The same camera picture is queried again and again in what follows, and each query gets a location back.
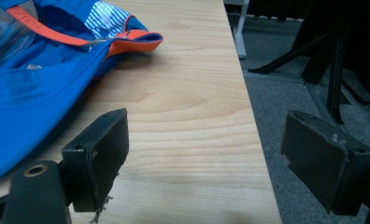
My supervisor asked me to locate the blue and orange jacket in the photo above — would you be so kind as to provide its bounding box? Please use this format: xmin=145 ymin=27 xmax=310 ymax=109
xmin=0 ymin=0 xmax=164 ymax=186

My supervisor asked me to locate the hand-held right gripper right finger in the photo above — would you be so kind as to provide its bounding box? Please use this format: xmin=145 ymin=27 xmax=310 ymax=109
xmin=279 ymin=109 xmax=370 ymax=217

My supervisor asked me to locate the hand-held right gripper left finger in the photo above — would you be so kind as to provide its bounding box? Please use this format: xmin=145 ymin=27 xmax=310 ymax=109
xmin=61 ymin=107 xmax=130 ymax=214

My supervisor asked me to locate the black tripod stand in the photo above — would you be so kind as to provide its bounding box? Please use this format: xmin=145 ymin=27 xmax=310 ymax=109
xmin=248 ymin=0 xmax=370 ymax=125

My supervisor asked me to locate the grey metal stand leg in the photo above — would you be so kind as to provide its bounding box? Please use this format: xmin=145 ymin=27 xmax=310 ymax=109
xmin=223 ymin=0 xmax=251 ymax=61

